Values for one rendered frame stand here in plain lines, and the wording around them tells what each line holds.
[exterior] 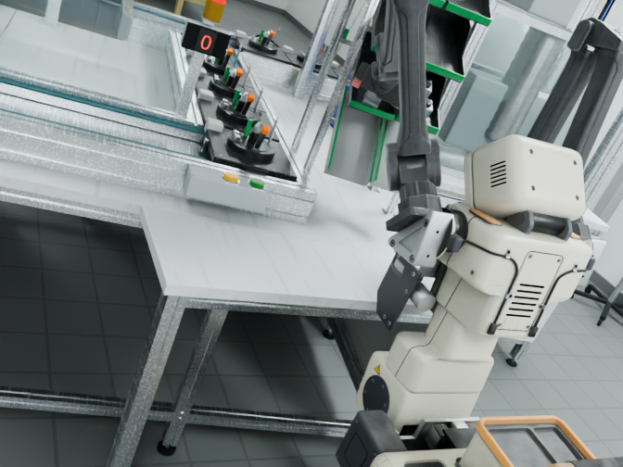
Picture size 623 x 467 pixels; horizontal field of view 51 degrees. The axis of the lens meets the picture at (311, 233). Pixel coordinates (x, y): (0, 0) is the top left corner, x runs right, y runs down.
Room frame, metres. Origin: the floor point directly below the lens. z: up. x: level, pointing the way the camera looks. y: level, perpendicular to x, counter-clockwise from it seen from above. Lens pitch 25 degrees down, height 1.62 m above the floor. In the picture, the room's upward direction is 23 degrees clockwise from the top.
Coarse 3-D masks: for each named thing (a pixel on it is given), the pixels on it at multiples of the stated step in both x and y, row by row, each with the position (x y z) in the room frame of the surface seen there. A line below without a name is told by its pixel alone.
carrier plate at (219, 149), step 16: (224, 128) 1.85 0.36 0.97; (224, 144) 1.73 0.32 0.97; (272, 144) 1.88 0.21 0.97; (224, 160) 1.62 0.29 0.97; (240, 160) 1.66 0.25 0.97; (256, 160) 1.70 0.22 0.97; (272, 160) 1.75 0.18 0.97; (288, 160) 1.80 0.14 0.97; (272, 176) 1.68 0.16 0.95; (288, 176) 1.70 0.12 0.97
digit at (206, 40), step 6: (204, 30) 1.77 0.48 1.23; (198, 36) 1.76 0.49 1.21; (204, 36) 1.77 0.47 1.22; (210, 36) 1.78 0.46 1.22; (216, 36) 1.78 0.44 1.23; (198, 42) 1.77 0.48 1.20; (204, 42) 1.77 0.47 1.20; (210, 42) 1.78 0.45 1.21; (198, 48) 1.77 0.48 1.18; (204, 48) 1.77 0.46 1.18; (210, 48) 1.78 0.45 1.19; (210, 54) 1.78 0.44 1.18
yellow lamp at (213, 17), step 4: (208, 0) 1.78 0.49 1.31; (208, 4) 1.78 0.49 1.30; (212, 4) 1.77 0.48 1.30; (216, 4) 1.77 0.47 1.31; (220, 4) 1.78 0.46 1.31; (204, 8) 1.79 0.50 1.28; (208, 8) 1.77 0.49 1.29; (212, 8) 1.77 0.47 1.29; (216, 8) 1.78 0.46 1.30; (220, 8) 1.78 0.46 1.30; (204, 12) 1.78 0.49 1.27; (208, 12) 1.77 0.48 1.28; (212, 12) 1.77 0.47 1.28; (216, 12) 1.78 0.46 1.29; (220, 12) 1.79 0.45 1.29; (204, 16) 1.78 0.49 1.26; (208, 16) 1.77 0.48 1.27; (212, 16) 1.77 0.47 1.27; (216, 16) 1.78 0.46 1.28; (220, 16) 1.79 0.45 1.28; (212, 20) 1.78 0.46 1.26; (216, 20) 1.78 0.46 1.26; (220, 20) 1.80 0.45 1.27
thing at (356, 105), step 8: (368, 32) 2.01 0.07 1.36; (368, 40) 2.03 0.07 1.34; (360, 48) 1.92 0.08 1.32; (368, 48) 2.04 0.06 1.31; (360, 56) 1.89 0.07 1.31; (368, 56) 2.02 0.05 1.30; (360, 64) 1.97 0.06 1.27; (352, 72) 1.89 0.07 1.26; (352, 80) 1.86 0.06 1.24; (352, 88) 1.83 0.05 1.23; (360, 88) 1.87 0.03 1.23; (352, 96) 1.83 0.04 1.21; (360, 96) 1.84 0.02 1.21; (352, 104) 1.79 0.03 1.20; (360, 104) 1.79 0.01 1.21; (384, 104) 1.87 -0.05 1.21; (368, 112) 1.80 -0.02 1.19; (376, 112) 1.80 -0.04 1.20; (384, 112) 1.80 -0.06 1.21; (392, 112) 1.83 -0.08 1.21
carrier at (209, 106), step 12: (204, 96) 2.03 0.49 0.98; (204, 108) 1.94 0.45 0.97; (216, 108) 1.99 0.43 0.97; (228, 108) 1.97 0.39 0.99; (240, 108) 1.99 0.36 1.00; (204, 120) 1.85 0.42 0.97; (228, 120) 1.92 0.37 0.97; (240, 120) 1.93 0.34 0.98; (264, 120) 2.07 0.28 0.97; (240, 132) 1.89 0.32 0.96
